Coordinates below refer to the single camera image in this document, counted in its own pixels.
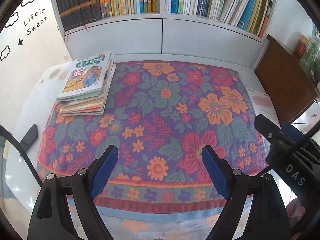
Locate black phone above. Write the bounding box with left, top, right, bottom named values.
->
left=20, top=124, right=39, bottom=152

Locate white bookshelf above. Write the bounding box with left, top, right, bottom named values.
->
left=52, top=0, right=268, bottom=67

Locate brown wooden cabinet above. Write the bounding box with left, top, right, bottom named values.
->
left=254, top=35, right=319, bottom=123

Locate right hand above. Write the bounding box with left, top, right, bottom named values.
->
left=286, top=198, right=305, bottom=228

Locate white pink book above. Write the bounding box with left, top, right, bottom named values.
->
left=246, top=88, right=280, bottom=127

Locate black book set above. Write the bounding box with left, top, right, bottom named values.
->
left=55, top=0, right=103, bottom=32

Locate stack of books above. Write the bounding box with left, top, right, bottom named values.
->
left=57, top=51, right=116, bottom=116

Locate floral quilted mat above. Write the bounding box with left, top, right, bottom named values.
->
left=37, top=61, right=267, bottom=239

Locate glass vase with plant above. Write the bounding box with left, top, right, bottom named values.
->
left=299, top=23, right=319, bottom=79

